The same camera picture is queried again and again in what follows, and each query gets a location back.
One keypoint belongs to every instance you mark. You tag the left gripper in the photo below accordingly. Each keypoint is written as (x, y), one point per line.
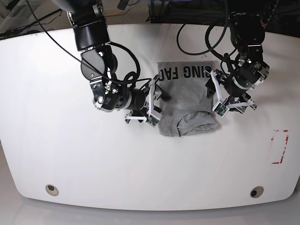
(244, 100)

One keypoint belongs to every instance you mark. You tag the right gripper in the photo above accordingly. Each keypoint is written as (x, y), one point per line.
(138, 101)

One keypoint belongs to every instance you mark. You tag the grey T-shirt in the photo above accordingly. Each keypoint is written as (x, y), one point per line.
(189, 111)

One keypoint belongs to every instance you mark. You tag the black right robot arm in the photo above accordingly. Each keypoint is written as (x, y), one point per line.
(248, 69)

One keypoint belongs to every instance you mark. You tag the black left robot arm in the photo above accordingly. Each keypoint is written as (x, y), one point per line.
(98, 63)

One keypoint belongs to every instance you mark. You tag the red tape rectangle marking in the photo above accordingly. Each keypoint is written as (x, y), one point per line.
(278, 146)

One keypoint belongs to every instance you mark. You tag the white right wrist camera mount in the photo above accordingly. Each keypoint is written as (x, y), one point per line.
(153, 110)

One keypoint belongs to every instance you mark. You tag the right table cable grommet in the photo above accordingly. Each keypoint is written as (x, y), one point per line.
(256, 192)

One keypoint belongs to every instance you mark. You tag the table cable grommet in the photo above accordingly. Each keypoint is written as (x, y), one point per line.
(256, 192)
(52, 190)

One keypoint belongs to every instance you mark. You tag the left table cable grommet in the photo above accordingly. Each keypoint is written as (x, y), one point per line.
(52, 190)

